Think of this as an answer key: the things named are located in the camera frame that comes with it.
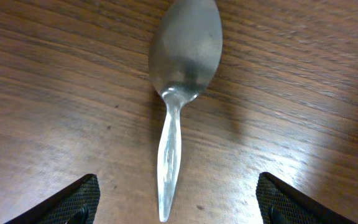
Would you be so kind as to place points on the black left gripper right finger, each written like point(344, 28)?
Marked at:
point(279, 202)

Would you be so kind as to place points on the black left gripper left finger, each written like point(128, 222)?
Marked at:
point(75, 204)

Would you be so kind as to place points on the small steel teaspoon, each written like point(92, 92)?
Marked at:
point(183, 59)

